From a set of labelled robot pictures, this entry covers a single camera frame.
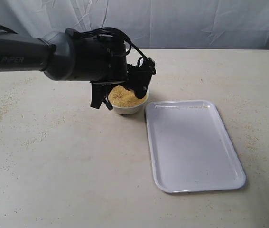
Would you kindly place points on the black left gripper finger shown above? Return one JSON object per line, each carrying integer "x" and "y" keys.
{"x": 98, "y": 91}

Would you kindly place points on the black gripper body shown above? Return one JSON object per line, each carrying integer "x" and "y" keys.
{"x": 100, "y": 59}

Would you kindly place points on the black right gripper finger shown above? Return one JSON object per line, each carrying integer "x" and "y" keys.
{"x": 107, "y": 102}

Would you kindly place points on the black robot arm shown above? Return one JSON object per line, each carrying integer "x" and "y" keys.
{"x": 68, "y": 56}

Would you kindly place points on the yellow-brown granular grain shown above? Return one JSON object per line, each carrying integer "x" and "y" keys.
{"x": 121, "y": 97}

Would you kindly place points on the white ceramic bowl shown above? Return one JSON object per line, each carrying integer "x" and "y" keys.
{"x": 130, "y": 110}

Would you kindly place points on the white backdrop cloth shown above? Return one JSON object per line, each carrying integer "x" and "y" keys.
{"x": 205, "y": 24}

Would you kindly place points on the white rectangular plastic tray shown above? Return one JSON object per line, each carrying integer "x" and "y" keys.
{"x": 190, "y": 148}

